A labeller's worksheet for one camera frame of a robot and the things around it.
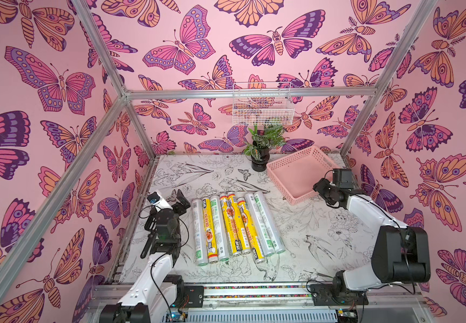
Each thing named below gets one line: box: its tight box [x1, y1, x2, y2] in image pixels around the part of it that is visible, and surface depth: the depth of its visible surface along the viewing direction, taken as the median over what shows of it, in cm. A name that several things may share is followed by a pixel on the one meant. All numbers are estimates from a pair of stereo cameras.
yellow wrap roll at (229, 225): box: [219, 192, 242, 258], surface depth 90 cm
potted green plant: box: [243, 124, 286, 173], surface depth 97 cm
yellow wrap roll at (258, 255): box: [237, 197, 266, 264], surface depth 88 cm
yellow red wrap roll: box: [202, 197, 219, 264], surface depth 87 cm
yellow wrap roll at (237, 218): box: [227, 191, 252, 256], surface depth 91 cm
